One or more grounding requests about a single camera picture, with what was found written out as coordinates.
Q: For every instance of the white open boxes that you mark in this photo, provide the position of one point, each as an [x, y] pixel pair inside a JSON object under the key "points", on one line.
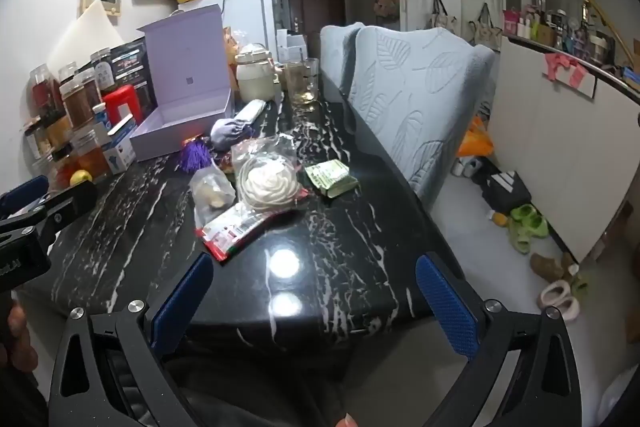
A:
{"points": [[292, 47]]}

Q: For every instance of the printed canvas tote bag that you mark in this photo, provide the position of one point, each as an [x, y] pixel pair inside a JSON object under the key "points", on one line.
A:
{"points": [[485, 32]]}

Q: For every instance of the brown slippers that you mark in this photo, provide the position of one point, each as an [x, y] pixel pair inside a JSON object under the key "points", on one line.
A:
{"points": [[547, 266]]}

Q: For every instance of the white shoes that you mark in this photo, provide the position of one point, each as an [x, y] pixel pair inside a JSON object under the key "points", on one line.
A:
{"points": [[467, 167]]}

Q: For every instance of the pink slippers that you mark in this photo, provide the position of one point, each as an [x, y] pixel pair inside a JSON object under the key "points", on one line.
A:
{"points": [[557, 299]]}

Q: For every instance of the black shoe box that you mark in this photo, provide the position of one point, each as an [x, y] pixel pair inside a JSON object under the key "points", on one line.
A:
{"points": [[502, 192]]}

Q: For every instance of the white fridge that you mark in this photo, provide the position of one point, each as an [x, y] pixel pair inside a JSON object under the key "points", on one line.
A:
{"points": [[250, 14]]}

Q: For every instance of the lavender gift box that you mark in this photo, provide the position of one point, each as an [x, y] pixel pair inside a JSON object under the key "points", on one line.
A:
{"points": [[190, 72]]}

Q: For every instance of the green slippers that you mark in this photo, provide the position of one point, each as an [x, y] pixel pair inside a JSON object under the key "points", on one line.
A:
{"points": [[527, 227]]}

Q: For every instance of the cluster of glass jars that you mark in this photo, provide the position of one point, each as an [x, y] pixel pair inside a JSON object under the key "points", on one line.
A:
{"points": [[75, 107]]}

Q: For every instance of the person's left hand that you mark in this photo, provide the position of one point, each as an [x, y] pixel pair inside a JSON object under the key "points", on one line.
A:
{"points": [[19, 327]]}

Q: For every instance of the blue and white carton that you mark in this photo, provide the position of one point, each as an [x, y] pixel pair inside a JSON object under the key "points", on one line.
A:
{"points": [[122, 147]]}

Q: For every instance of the cream jar with white lid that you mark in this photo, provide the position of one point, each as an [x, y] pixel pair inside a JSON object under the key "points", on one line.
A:
{"points": [[257, 79]]}

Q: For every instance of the red plastic container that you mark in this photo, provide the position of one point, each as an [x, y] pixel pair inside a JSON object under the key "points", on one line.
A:
{"points": [[121, 104]]}

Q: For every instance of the yellow lemon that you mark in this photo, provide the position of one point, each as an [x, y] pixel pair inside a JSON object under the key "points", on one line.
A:
{"points": [[81, 177]]}

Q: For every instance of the white counter cabinet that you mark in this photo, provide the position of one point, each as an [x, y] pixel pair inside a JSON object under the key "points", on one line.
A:
{"points": [[550, 147]]}

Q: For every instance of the white tissue pack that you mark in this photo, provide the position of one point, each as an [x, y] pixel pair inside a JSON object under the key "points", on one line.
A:
{"points": [[252, 112]]}

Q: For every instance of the clear glass cup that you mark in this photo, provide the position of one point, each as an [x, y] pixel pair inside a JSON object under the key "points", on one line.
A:
{"points": [[302, 82]]}

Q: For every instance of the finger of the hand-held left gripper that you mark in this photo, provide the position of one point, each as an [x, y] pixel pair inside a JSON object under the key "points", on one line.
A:
{"points": [[25, 193], [67, 206]]}

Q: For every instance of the person's right hand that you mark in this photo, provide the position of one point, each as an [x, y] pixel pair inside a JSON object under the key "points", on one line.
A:
{"points": [[350, 419]]}

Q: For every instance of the black printed package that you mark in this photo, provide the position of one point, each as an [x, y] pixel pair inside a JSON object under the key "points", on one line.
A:
{"points": [[131, 62]]}

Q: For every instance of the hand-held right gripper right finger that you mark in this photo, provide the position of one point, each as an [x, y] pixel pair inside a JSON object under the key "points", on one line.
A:
{"points": [[447, 307]]}

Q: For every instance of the pink paper notes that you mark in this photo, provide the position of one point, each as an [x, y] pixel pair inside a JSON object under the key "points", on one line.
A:
{"points": [[565, 69]]}

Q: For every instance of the white rose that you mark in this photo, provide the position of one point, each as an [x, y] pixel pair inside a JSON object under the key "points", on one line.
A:
{"points": [[265, 182]]}

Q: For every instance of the white foam board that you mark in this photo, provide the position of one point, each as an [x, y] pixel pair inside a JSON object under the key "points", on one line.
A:
{"points": [[85, 37]]}

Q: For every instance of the orange snack bags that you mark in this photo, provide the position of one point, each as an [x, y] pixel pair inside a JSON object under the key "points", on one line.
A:
{"points": [[231, 52]]}

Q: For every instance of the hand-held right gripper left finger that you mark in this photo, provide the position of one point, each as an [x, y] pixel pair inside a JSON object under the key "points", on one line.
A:
{"points": [[182, 307]]}

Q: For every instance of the orange plastic bag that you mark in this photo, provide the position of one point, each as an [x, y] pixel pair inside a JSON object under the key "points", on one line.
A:
{"points": [[475, 139]]}

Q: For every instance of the grey leaf-pattern chair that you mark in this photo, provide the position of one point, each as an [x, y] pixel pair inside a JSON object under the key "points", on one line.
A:
{"points": [[415, 102], [340, 52]]}

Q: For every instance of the beige tote bag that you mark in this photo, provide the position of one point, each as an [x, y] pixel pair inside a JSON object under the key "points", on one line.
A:
{"points": [[444, 19]]}

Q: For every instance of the row of bottles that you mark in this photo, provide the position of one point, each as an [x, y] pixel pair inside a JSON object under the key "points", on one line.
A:
{"points": [[565, 32]]}

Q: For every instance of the purple satin sachet with tassel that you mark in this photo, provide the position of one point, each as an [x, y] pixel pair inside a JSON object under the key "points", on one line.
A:
{"points": [[230, 133]]}

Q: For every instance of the green packet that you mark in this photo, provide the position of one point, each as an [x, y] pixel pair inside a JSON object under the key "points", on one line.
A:
{"points": [[332, 177]]}

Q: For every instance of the red and white snack packet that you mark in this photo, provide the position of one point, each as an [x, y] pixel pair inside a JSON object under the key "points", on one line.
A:
{"points": [[240, 227]]}

